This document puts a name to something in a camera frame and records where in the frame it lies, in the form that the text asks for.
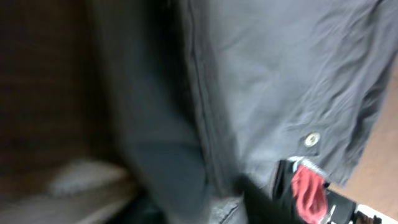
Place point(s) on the grey shorts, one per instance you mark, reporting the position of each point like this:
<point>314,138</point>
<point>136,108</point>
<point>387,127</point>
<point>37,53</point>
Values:
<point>204,93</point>

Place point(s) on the black patterned garment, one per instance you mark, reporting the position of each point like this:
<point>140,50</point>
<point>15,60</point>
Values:
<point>280,206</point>

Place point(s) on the red t-shirt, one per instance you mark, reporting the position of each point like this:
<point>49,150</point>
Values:
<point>309,194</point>

